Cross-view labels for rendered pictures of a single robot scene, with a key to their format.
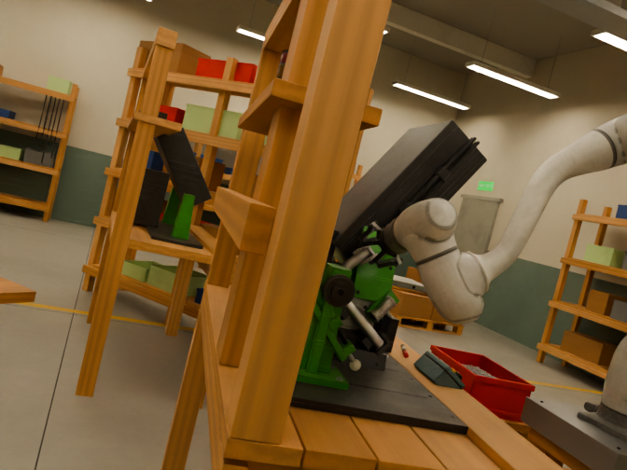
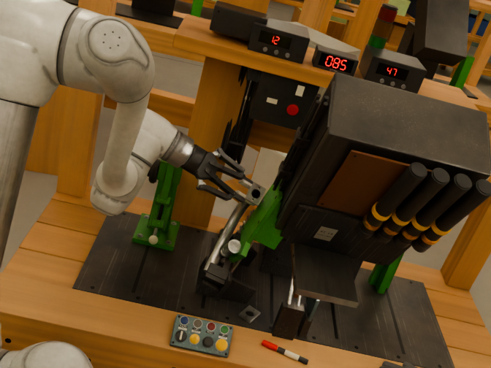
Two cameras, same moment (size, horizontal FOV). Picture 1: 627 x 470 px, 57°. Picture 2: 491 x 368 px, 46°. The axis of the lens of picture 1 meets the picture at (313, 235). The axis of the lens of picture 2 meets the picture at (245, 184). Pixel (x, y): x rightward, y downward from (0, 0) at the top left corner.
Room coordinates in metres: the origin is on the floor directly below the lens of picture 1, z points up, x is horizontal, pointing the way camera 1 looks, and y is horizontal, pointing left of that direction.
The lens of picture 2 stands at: (1.79, -1.56, 1.97)
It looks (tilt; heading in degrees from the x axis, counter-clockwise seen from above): 28 degrees down; 97
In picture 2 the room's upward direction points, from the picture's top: 17 degrees clockwise
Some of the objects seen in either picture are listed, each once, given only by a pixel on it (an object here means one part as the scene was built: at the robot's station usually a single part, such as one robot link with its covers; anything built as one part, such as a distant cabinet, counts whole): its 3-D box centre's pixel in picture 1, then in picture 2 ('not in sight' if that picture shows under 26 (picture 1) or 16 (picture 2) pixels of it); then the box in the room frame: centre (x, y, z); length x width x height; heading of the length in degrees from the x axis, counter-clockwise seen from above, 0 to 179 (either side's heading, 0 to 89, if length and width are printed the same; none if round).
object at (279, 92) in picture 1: (292, 120); (327, 69); (1.70, 0.14, 1.52); 0.90 x 0.25 x 0.04; 13
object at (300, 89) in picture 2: not in sight; (283, 95); (1.61, 0.06, 1.42); 0.17 x 0.12 x 0.15; 13
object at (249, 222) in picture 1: (232, 208); (297, 140); (1.68, 0.25, 1.23); 1.30 x 0.05 x 0.09; 13
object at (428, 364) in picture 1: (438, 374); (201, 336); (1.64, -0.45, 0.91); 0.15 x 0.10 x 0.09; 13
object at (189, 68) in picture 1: (212, 190); not in sight; (5.02, 0.94, 1.19); 2.30 x 0.55 x 2.39; 61
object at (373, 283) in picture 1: (372, 263); (271, 217); (1.70, -0.19, 1.17); 0.13 x 0.12 x 0.20; 13
